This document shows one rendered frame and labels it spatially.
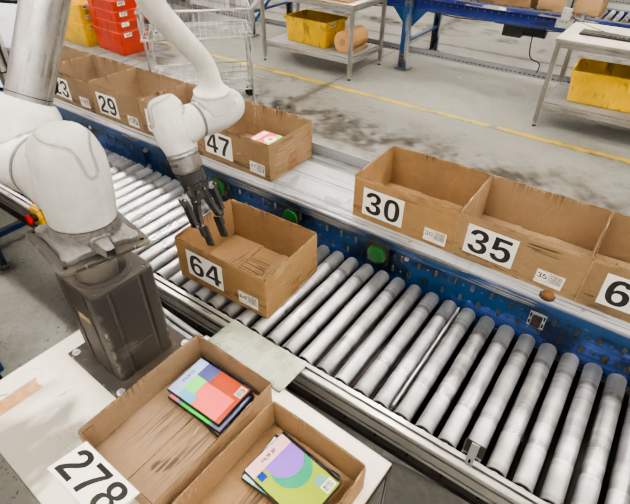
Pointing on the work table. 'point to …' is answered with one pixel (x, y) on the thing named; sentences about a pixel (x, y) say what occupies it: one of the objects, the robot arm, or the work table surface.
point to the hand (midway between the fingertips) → (214, 231)
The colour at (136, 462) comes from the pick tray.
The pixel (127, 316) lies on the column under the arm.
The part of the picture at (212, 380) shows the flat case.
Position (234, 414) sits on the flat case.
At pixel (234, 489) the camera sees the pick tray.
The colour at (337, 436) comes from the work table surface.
